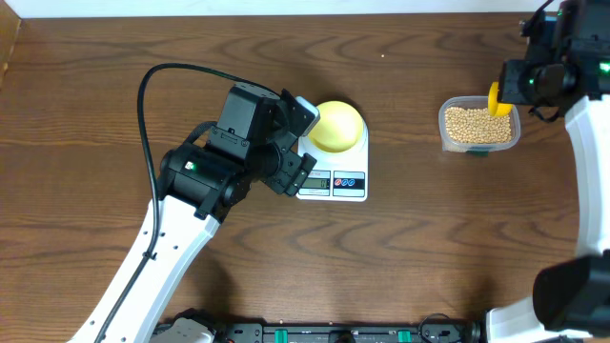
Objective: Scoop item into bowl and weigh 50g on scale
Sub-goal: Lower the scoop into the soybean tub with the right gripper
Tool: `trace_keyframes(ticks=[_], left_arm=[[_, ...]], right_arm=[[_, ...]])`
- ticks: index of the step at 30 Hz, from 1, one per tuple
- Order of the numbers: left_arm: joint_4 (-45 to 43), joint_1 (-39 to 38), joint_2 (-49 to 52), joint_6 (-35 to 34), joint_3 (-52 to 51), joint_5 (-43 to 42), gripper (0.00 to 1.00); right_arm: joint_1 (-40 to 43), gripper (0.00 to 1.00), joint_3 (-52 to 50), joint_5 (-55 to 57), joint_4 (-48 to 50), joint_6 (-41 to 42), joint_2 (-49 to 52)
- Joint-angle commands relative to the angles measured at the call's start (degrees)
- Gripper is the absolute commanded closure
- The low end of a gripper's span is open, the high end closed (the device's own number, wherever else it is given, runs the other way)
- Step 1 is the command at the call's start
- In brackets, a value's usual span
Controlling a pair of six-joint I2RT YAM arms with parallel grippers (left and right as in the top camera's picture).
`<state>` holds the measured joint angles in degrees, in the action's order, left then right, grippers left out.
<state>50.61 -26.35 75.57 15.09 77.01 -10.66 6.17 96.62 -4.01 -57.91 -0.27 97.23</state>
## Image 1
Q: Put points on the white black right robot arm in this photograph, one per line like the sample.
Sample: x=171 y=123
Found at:
x=570 y=301

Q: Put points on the green tape strip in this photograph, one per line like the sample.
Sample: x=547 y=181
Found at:
x=478 y=153

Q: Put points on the white digital kitchen scale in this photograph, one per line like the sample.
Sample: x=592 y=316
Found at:
x=337 y=176

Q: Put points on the yellow measuring scoop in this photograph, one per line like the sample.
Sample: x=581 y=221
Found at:
x=496 y=108

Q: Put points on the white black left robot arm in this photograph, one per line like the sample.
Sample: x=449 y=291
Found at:
x=199 y=182

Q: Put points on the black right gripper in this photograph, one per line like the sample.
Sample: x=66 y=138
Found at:
x=508 y=90

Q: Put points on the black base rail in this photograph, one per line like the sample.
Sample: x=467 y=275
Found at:
x=197 y=326

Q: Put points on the clear plastic container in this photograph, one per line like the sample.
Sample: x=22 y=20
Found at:
x=475 y=102

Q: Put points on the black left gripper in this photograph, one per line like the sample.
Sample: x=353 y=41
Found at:
x=293 y=172

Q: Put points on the soybeans pile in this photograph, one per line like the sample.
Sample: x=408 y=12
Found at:
x=476 y=126

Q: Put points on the yellow plastic bowl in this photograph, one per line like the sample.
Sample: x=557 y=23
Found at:
x=339 y=127

